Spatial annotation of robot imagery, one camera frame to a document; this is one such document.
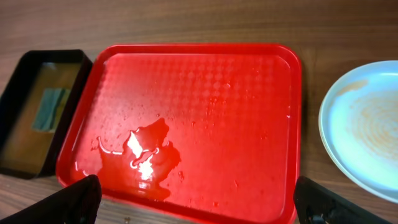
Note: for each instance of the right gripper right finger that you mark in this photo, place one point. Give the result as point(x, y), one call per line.
point(317, 205)

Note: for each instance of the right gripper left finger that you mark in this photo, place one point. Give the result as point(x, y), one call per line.
point(77, 203)

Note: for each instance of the white plate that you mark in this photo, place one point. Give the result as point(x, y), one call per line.
point(357, 122)

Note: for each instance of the green yellow sponge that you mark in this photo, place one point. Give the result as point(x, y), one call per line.
point(50, 109)

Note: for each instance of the black water tray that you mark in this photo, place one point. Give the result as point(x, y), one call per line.
point(26, 153)

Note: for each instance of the red plastic tray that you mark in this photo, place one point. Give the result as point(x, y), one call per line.
point(206, 132)

